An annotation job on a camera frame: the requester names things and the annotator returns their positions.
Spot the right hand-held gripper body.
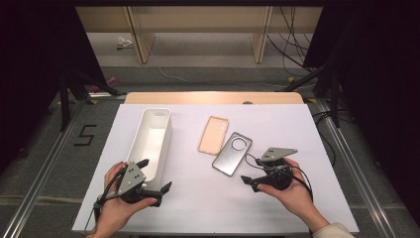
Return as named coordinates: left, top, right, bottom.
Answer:
left=261, top=147, right=298, bottom=191

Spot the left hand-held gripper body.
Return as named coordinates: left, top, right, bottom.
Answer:
left=117, top=161, right=163, bottom=208

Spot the white storage box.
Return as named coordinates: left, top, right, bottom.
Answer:
left=126, top=107, right=172, bottom=191

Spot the grey phone case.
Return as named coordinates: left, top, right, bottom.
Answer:
left=211, top=132, right=254, bottom=178

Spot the peach phone case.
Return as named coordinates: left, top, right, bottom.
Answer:
left=197, top=115, right=230, bottom=157

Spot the person's right hand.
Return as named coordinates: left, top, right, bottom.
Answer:
left=258, top=158, right=318, bottom=221

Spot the person's left hand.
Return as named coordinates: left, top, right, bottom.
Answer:
left=87, top=161, right=158, bottom=238

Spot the white table sheet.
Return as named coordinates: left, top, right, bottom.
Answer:
left=71, top=103, right=361, bottom=234

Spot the pink object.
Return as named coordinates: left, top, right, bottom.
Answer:
left=90, top=75, right=120, bottom=93

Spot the black metal stand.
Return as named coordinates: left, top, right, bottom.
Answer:
left=58, top=70, right=127, bottom=132
left=283, top=65, right=341, bottom=128

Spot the crumpled white wrapper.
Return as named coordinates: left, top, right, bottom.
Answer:
left=116, top=36, right=134, bottom=51

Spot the black curtain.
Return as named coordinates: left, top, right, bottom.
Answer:
left=0, top=0, right=107, bottom=173
left=303, top=0, right=420, bottom=226

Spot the beige wooden shelf unit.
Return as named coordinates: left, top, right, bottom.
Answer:
left=74, top=5, right=324, bottom=64

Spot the left hand-held gripper cable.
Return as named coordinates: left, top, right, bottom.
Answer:
left=83, top=165, right=130, bottom=234

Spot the aluminium floor rail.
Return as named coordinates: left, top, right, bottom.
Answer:
left=316, top=98, right=397, bottom=238
left=1, top=98, right=87, bottom=238

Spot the white floor cable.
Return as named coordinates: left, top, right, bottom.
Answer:
left=157, top=65, right=288, bottom=89

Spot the bundle of black floor cables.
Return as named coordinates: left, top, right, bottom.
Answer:
left=266, top=5, right=318, bottom=77

